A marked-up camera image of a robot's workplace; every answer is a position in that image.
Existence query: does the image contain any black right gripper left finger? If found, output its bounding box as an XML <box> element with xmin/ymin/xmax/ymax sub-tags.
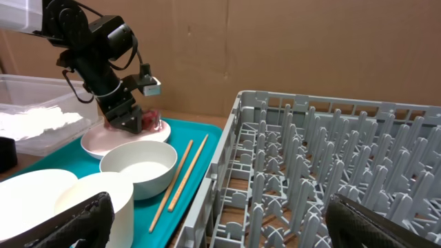
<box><xmin>1</xmin><ymin>192</ymin><xmax>115</xmax><ymax>248</ymax></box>

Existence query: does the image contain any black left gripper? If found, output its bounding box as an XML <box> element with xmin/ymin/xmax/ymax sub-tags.
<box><xmin>96</xmin><ymin>74</ymin><xmax>146</xmax><ymax>134</ymax></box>

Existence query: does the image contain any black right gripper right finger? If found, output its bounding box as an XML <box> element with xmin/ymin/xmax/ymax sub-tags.
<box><xmin>325</xmin><ymin>194</ymin><xmax>440</xmax><ymax>248</ymax></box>

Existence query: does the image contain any pinkish small bowl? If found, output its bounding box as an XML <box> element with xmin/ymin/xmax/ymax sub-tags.
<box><xmin>1</xmin><ymin>169</ymin><xmax>78</xmax><ymax>242</ymax></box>

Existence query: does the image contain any white napkin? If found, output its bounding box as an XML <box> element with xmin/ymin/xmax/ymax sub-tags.
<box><xmin>1</xmin><ymin>107</ymin><xmax>84</xmax><ymax>141</ymax></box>

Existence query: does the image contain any red foil wrapper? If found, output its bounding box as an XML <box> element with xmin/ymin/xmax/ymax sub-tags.
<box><xmin>142</xmin><ymin>110</ymin><xmax>162</xmax><ymax>132</ymax></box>

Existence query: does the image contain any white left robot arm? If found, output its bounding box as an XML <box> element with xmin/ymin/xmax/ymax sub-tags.
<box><xmin>1</xmin><ymin>0</ymin><xmax>155</xmax><ymax>134</ymax></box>

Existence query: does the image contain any grey dishwasher rack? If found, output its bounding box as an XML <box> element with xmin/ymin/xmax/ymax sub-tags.
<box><xmin>176</xmin><ymin>90</ymin><xmax>440</xmax><ymax>247</ymax></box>

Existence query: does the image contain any white flat plate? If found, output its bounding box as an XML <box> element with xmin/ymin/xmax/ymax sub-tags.
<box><xmin>81</xmin><ymin>120</ymin><xmax>172</xmax><ymax>159</ymax></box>

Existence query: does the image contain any white paper cup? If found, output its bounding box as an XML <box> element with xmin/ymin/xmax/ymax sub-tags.
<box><xmin>54</xmin><ymin>172</ymin><xmax>135</xmax><ymax>248</ymax></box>

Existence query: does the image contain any teal plastic tray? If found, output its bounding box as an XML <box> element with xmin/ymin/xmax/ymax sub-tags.
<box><xmin>17</xmin><ymin>119</ymin><xmax>221</xmax><ymax>247</ymax></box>

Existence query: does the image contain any left wooden chopstick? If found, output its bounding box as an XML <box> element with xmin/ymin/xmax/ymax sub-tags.
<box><xmin>149</xmin><ymin>140</ymin><xmax>193</xmax><ymax>233</ymax></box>

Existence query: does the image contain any wooden chopstick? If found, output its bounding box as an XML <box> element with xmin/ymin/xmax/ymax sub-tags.
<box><xmin>149</xmin><ymin>140</ymin><xmax>193</xmax><ymax>233</ymax></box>
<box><xmin>167</xmin><ymin>134</ymin><xmax>209</xmax><ymax>212</ymax></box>

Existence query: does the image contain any grey-white bowl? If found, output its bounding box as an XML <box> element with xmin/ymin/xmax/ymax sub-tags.
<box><xmin>99</xmin><ymin>141</ymin><xmax>178</xmax><ymax>200</ymax></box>

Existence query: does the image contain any clear plastic bin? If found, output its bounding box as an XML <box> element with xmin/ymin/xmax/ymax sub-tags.
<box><xmin>1</xmin><ymin>74</ymin><xmax>103</xmax><ymax>156</ymax></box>

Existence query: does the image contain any right wooden chopstick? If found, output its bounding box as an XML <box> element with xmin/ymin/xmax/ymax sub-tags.
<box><xmin>167</xmin><ymin>134</ymin><xmax>209</xmax><ymax>212</ymax></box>

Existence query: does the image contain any black plastic tray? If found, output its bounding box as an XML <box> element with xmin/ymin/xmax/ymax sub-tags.
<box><xmin>0</xmin><ymin>137</ymin><xmax>18</xmax><ymax>173</ymax></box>

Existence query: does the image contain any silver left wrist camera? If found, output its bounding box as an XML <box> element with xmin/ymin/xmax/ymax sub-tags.
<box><xmin>139</xmin><ymin>63</ymin><xmax>161</xmax><ymax>96</ymax></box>

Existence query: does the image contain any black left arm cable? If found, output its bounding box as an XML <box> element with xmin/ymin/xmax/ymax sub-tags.
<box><xmin>61</xmin><ymin>0</ymin><xmax>144</xmax><ymax>104</ymax></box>

